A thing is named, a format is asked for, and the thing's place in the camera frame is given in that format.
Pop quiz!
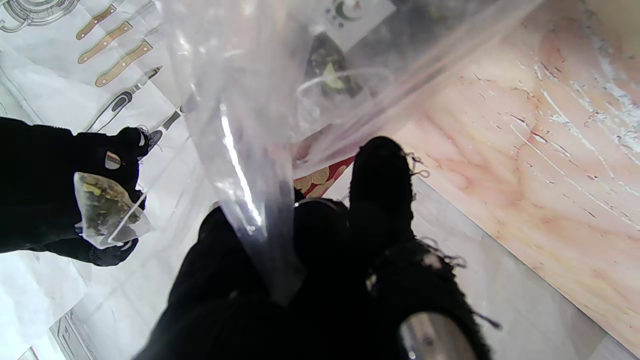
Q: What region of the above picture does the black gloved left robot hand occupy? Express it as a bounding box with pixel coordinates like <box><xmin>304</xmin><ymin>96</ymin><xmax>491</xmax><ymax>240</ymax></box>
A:
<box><xmin>132</xmin><ymin>136</ymin><xmax>493</xmax><ymax>360</ymax></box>

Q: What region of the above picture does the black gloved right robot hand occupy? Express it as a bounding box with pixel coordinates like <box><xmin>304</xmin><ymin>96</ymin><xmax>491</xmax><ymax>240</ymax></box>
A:
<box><xmin>0</xmin><ymin>116</ymin><xmax>151</xmax><ymax>267</ymax></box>

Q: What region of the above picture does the red floral tea tin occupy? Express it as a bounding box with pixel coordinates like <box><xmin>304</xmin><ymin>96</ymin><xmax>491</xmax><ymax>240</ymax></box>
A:
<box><xmin>292</xmin><ymin>155</ymin><xmax>357</xmax><ymax>199</ymax></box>

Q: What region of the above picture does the pyramid tea bag with tag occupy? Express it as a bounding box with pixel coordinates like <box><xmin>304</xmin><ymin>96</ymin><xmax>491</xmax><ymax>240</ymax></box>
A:
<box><xmin>74</xmin><ymin>172</ymin><xmax>155</xmax><ymax>250</ymax></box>
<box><xmin>297</xmin><ymin>0</ymin><xmax>397</xmax><ymax>103</ymax></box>

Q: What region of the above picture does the clear plastic tea bag pouch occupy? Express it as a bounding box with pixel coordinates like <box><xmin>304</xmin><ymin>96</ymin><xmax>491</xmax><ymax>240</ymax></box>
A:
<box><xmin>155</xmin><ymin>0</ymin><xmax>546</xmax><ymax>306</ymax></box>

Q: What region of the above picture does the white printed backdrop cloth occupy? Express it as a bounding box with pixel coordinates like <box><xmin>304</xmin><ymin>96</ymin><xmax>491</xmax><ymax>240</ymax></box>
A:
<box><xmin>0</xmin><ymin>0</ymin><xmax>640</xmax><ymax>360</ymax></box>

